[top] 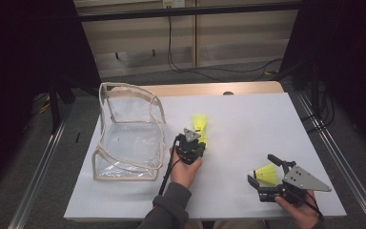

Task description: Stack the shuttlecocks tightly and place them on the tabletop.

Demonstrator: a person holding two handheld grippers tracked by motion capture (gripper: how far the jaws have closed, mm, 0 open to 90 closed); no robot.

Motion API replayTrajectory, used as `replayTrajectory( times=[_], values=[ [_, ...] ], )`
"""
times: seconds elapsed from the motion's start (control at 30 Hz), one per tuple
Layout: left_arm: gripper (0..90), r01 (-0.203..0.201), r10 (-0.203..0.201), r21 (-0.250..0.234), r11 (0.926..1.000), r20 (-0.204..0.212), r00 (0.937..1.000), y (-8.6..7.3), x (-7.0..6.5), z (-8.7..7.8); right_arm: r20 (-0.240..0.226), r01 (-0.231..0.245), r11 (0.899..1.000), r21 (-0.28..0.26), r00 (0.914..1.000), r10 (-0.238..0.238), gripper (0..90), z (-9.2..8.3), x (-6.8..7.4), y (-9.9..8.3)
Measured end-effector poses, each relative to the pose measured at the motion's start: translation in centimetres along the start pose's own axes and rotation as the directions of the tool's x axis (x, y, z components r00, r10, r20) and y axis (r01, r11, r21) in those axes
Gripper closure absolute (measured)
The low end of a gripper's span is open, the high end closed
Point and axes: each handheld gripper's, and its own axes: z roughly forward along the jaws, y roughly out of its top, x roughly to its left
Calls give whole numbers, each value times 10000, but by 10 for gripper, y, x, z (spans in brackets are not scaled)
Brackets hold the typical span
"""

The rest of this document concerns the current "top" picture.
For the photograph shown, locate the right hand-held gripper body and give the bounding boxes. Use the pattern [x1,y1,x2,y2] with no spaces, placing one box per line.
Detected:
[258,161,333,204]

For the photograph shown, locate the wooden table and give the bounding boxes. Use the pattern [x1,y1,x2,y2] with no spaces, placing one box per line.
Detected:
[106,80,285,98]

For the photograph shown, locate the black curtain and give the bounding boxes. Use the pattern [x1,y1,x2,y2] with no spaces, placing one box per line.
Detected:
[280,0,366,156]
[0,0,102,198]

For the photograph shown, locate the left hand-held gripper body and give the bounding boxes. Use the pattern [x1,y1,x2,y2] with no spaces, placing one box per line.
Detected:
[174,128,207,166]

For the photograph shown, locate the person's leg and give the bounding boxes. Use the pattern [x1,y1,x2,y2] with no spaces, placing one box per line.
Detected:
[212,219,267,229]
[185,220,205,229]

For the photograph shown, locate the right hand-held gripper black cable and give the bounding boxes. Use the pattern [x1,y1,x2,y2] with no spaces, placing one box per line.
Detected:
[294,190,326,222]

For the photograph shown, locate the person's right leg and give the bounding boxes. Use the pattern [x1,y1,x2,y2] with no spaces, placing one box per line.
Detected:
[212,219,267,229]

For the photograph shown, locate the person's left leg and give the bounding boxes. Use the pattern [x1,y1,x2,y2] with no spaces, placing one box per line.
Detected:
[185,220,205,229]

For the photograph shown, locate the person's left hand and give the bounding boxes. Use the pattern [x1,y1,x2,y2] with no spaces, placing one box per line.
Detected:
[170,147,203,189]

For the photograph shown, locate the black metal stand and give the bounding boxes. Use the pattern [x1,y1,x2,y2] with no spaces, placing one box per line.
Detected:
[49,75,76,135]

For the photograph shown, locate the metal floor rail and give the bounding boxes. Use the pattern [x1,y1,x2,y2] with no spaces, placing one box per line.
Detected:
[8,120,68,229]
[296,94,366,229]

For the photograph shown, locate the clear bag with beige trim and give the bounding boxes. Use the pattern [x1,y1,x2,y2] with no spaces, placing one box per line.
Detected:
[91,81,167,181]

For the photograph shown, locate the hand-held gripper black cable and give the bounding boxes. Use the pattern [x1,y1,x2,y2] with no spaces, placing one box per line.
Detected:
[294,190,326,222]
[157,133,184,197]

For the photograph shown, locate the left hand-held gripper black cable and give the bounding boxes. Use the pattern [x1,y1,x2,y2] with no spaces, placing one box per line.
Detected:
[157,133,184,197]

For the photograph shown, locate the black floor cables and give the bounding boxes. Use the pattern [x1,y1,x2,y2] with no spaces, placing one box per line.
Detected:
[299,82,336,133]

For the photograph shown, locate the black horizontal bar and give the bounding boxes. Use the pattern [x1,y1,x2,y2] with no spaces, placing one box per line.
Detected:
[75,2,303,23]

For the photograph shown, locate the white wall outlet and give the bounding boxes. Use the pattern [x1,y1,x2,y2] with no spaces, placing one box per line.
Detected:
[162,0,186,9]

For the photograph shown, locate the person's right hand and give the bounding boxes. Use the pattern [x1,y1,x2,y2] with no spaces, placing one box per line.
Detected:
[274,190,322,229]

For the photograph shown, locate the yellow shuttlecock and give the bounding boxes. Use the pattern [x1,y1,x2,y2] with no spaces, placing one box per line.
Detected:
[198,129,209,150]
[192,114,210,132]
[248,163,278,186]

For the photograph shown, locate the black wall cable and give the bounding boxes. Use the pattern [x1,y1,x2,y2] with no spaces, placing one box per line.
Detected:
[166,15,284,83]

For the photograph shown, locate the yellow floor cable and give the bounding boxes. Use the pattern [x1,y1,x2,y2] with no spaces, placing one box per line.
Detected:
[37,100,54,115]

